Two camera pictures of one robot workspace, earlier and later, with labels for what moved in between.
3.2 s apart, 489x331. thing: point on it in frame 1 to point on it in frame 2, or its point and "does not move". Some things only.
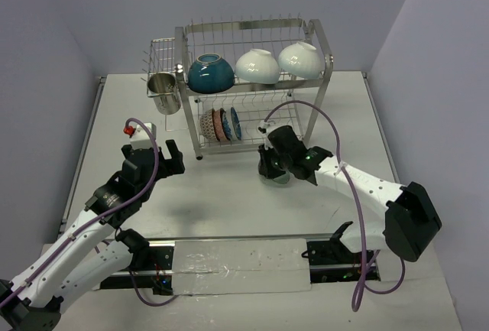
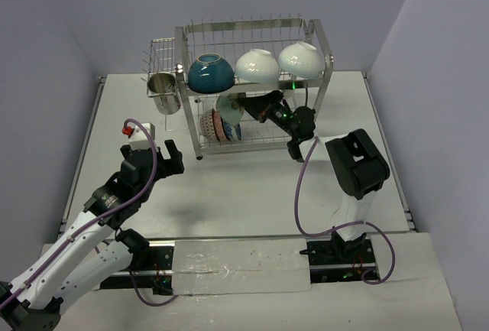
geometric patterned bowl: [207, 128] does not move
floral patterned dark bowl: [218, 125] does not move
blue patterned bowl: [236, 124] to [231, 131]
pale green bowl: [283, 180] to [223, 104]
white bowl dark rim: [302, 60] does not move
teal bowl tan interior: [210, 74] does not move
